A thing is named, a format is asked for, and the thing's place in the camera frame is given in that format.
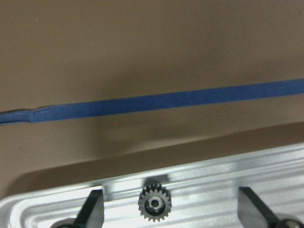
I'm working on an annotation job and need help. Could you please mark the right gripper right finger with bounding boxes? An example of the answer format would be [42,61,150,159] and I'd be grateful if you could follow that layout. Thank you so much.
[238,187,285,228]

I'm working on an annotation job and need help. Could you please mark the small black bearing gear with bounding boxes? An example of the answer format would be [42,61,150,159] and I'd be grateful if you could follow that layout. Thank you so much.
[138,179,172,222]

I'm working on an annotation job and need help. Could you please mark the ribbed metal tray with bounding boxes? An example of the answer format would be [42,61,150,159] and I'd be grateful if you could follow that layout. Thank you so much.
[0,143,304,228]

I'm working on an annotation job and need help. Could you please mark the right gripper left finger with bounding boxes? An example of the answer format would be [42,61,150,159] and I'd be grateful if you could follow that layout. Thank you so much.
[74,190,105,228]

